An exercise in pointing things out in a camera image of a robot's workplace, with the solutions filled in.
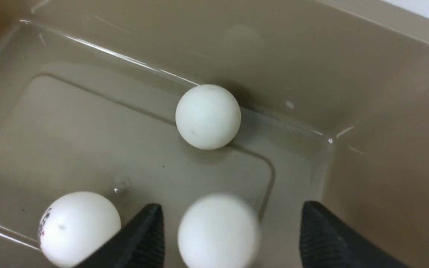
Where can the white ping-pong ball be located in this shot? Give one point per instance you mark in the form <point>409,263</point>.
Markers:
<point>219,231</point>
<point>208,117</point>

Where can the white ping-pong ball front logo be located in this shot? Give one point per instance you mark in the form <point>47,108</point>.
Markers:
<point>75,226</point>

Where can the olive plastic storage bin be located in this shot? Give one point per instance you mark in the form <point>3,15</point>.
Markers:
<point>334,97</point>

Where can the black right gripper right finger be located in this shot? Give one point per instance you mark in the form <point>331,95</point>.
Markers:
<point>327,242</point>

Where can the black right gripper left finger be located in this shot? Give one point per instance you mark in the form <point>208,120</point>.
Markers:
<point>139,244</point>

